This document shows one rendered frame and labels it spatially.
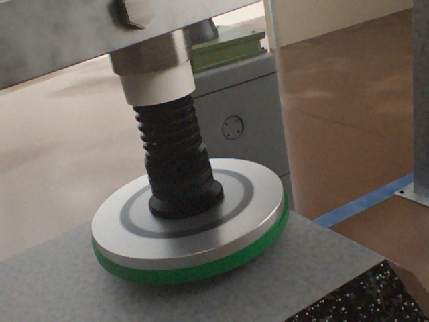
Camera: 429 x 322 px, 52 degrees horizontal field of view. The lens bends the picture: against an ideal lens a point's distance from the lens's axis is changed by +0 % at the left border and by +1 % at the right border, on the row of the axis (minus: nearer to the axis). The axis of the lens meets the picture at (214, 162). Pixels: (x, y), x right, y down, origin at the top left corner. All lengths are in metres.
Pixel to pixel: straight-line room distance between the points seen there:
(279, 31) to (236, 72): 4.97
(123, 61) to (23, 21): 0.12
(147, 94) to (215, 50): 0.99
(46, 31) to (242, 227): 0.24
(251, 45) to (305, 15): 5.14
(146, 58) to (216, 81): 0.96
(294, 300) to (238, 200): 0.12
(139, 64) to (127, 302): 0.23
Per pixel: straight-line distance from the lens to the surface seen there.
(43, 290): 0.53
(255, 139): 1.46
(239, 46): 1.43
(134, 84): 0.41
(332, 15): 6.88
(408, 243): 1.94
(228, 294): 0.43
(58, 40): 0.32
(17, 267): 0.59
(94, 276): 0.52
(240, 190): 0.48
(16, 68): 0.31
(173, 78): 0.41
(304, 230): 0.50
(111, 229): 0.47
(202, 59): 1.38
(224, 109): 1.37
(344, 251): 0.47
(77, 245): 0.58
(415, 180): 2.23
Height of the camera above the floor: 1.12
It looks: 23 degrees down
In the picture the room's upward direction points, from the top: 12 degrees counter-clockwise
